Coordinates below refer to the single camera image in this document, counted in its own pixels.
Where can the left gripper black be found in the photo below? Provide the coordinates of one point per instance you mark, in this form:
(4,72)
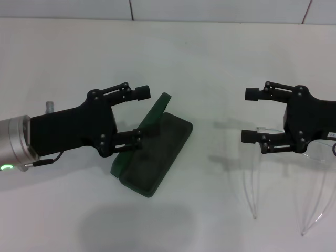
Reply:
(68,128)

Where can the green glasses case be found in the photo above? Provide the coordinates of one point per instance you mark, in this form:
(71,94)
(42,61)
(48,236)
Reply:
(157,157)

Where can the left gripper silver connector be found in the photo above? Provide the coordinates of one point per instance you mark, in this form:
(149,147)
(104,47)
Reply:
(50,107)

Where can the clear white glasses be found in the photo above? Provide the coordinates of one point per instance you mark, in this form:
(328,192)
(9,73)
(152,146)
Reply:
(323,152)

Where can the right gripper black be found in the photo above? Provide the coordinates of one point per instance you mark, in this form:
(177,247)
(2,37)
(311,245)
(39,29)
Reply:
(309,118)

